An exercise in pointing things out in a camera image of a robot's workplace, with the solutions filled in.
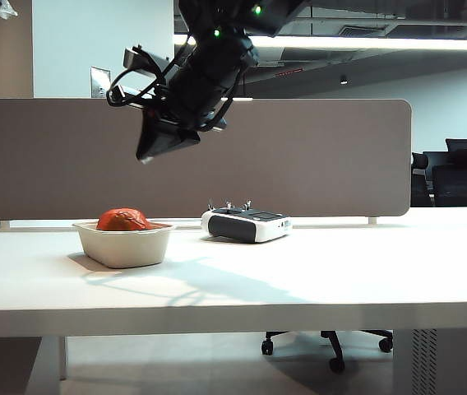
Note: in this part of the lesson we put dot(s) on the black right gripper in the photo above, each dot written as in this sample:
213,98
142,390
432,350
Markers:
192,98

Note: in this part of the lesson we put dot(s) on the orange fruit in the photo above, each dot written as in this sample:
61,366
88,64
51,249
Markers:
122,220

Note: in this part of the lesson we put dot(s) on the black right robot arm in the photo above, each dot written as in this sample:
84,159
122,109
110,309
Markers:
233,24

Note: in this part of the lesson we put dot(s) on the beige paper lunchbox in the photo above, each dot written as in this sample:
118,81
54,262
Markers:
124,249

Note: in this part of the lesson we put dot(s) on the white and black remote controller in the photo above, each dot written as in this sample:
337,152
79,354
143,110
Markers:
237,228

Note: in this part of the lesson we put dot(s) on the long grey desk partition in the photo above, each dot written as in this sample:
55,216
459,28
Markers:
299,164

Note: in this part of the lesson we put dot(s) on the red ceiling sign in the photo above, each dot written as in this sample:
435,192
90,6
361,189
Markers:
289,73

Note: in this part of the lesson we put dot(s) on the white partition foot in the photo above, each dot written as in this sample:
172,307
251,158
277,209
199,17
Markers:
372,221
5,225

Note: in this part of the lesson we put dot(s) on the small ceiling spotlight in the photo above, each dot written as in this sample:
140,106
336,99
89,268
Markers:
343,80

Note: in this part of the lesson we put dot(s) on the long ceiling light strip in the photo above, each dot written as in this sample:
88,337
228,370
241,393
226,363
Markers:
361,43

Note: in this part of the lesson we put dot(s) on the white table leg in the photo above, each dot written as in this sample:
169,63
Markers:
48,362

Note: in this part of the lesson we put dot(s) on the black office chair with headrest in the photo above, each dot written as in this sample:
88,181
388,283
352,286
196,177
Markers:
419,181

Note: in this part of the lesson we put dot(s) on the black office chair wheel base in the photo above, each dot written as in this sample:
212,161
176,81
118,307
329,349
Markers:
334,341

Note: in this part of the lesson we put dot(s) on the white perforated table leg panel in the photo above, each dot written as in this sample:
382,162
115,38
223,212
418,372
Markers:
426,362

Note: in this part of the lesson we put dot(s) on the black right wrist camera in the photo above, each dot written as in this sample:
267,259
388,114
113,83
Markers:
141,61

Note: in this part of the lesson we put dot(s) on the metal wall switch plate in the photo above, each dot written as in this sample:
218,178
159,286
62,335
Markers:
98,82

